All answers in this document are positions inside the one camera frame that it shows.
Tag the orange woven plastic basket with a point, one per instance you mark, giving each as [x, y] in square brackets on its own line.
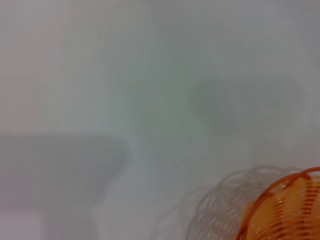
[287, 212]

